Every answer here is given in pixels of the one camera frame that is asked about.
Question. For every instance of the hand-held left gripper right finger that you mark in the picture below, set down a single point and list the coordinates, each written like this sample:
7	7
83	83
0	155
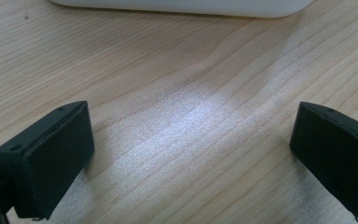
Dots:
335	155

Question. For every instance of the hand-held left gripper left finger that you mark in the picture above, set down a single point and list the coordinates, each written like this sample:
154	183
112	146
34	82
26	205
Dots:
49	161

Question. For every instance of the white plastic storage bin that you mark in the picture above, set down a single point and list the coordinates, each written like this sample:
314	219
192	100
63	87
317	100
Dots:
183	6

